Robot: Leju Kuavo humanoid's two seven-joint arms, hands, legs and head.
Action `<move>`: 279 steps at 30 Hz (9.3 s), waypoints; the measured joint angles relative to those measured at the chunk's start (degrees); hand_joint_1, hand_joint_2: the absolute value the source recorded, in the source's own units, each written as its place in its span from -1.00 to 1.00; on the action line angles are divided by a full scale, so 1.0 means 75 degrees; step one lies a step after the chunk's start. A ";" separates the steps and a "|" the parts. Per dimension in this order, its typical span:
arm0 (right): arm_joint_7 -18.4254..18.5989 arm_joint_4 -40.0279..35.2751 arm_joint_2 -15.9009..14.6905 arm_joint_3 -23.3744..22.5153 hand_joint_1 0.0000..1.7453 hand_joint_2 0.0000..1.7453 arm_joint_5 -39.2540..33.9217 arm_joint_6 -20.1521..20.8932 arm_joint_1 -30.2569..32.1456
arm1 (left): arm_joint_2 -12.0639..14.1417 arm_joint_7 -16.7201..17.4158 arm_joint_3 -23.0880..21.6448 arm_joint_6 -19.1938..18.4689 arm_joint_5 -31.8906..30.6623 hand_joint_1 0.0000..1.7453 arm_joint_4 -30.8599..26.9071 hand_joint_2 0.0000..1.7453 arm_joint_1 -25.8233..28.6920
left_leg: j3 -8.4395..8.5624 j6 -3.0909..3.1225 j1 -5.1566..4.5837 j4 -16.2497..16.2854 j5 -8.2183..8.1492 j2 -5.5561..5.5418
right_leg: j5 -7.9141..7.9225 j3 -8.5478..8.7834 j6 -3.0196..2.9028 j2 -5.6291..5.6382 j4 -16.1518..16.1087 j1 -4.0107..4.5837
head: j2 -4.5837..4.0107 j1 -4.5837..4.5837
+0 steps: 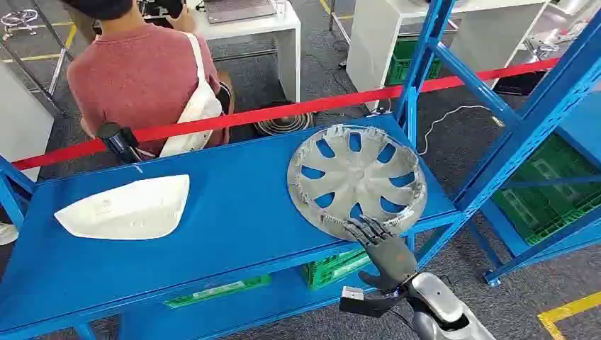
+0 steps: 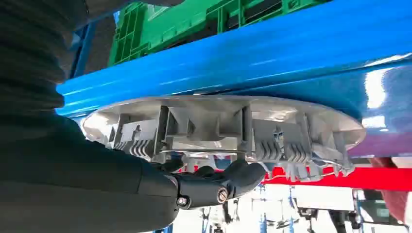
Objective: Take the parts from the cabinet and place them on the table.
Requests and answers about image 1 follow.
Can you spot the round ribbed post base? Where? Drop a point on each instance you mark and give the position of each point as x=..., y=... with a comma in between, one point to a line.
x=284, y=126

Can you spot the white car mirror cover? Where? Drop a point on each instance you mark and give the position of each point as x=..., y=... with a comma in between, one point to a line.
x=127, y=211

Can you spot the metal frame stand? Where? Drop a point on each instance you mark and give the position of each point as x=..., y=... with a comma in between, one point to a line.
x=60, y=65

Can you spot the silver wheel hubcap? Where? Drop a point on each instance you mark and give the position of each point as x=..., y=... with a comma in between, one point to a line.
x=357, y=176

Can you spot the grey laptop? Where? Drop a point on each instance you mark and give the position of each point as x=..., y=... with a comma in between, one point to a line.
x=239, y=9

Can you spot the white desk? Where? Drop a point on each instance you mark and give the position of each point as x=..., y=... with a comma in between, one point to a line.
x=249, y=28

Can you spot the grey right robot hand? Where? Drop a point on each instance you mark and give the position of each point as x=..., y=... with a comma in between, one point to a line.
x=389, y=260

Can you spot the black barrier post head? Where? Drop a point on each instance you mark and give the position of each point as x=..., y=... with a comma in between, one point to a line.
x=115, y=138

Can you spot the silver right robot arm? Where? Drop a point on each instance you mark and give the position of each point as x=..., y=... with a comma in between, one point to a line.
x=436, y=295

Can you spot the blue metal shelf rack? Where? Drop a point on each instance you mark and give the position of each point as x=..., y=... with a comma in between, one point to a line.
x=235, y=211
x=582, y=122

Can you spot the green plastic crate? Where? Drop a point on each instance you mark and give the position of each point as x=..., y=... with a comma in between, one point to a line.
x=328, y=272
x=549, y=202
x=216, y=291
x=399, y=65

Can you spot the white panel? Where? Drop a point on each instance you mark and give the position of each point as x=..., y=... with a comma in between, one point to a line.
x=23, y=122

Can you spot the red barrier belt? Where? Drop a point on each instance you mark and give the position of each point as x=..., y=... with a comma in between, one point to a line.
x=281, y=111

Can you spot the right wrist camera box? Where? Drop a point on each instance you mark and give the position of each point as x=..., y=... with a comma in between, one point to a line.
x=352, y=293

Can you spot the white table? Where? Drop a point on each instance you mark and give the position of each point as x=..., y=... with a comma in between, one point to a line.
x=371, y=47

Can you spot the person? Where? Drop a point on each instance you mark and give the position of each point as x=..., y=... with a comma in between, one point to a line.
x=136, y=75

